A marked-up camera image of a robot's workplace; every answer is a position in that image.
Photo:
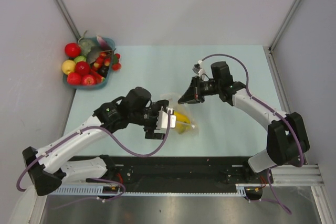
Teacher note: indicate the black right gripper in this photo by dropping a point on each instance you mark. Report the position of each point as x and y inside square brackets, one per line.
[191, 95]

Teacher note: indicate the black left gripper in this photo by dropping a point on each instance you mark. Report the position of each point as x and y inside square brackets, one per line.
[149, 130]

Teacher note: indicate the clear zip top bag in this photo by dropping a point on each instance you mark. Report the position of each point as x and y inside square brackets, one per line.
[182, 108]

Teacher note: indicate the yellow banana bunch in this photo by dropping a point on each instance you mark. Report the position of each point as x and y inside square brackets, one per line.
[183, 123]

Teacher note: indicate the yellow lemon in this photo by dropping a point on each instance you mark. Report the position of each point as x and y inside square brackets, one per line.
[68, 67]

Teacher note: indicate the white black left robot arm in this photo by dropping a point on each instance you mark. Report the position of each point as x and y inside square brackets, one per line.
[50, 167]

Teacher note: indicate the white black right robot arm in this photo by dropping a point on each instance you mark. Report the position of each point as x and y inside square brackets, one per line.
[287, 138]

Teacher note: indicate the teal plastic fruit basket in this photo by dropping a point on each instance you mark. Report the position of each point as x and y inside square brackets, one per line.
[96, 45]

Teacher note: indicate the red watermelon slice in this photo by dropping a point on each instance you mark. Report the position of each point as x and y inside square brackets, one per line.
[99, 79]

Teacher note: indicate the dark purple eggplant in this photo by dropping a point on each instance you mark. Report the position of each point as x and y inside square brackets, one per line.
[103, 70]

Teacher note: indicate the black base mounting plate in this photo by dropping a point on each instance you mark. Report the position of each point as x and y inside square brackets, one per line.
[185, 174]

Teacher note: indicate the red apple with highlight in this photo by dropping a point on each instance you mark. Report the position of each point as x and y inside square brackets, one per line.
[88, 80]

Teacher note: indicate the cherry tomato cluster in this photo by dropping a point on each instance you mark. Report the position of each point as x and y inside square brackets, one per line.
[104, 59]

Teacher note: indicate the green cabbage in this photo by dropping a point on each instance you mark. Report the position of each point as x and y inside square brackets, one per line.
[86, 45]

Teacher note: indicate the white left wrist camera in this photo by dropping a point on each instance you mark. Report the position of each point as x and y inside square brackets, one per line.
[166, 119]

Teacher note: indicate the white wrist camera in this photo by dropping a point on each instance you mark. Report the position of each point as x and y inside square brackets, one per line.
[198, 68]
[166, 119]

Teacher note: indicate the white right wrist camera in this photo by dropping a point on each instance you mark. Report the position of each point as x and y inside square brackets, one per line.
[198, 68]

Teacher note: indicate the light blue cable duct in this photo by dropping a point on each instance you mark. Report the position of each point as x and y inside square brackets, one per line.
[105, 191]

